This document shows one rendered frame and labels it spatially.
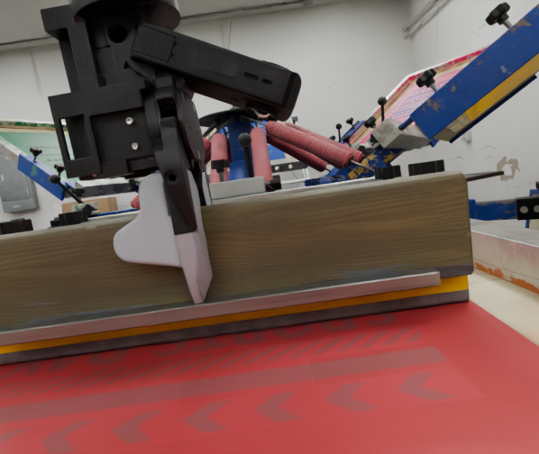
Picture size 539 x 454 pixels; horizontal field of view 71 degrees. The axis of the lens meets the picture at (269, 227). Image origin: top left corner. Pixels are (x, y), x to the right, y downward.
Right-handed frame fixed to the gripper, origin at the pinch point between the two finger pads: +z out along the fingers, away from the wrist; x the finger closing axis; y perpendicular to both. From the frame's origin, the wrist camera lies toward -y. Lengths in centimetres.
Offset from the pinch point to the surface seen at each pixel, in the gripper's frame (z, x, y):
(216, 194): -5, -54, 5
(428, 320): 5.2, 2.7, -14.8
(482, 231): 1.9, -6.4, -24.3
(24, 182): -54, -431, 274
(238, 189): -5, -54, 0
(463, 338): 5.3, 6.1, -15.5
